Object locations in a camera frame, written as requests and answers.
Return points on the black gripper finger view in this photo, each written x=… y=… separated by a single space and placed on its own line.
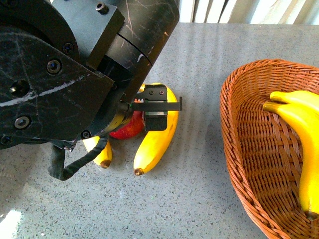
x=155 y=124

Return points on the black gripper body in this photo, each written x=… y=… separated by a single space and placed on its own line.
x=155 y=98

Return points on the yellow banana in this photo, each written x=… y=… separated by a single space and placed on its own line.
x=104 y=159
x=296 y=97
x=155 y=143
x=306 y=124

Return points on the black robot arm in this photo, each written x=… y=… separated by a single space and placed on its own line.
x=69 y=69

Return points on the brown wicker basket right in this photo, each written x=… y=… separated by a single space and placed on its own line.
x=263 y=154

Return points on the grey pleated curtain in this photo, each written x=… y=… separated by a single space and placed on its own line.
x=305 y=12

